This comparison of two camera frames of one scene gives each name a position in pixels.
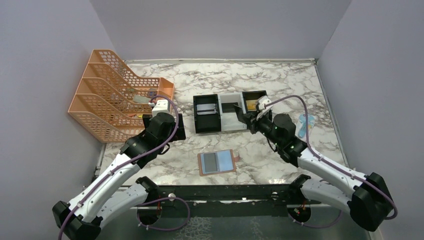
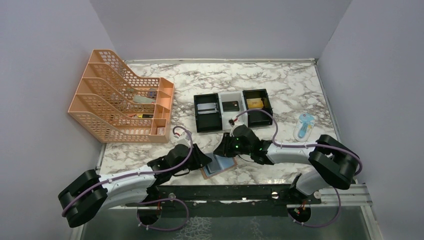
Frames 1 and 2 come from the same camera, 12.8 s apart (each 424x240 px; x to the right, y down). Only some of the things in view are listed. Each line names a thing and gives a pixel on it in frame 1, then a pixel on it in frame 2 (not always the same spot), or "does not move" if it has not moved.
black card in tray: [229, 107] does not move
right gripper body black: [249, 120] to [224, 147]
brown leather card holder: [217, 162] does not move
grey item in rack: [141, 99] does not move
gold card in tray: [251, 105] does not move
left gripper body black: [180, 131] to [201, 157]
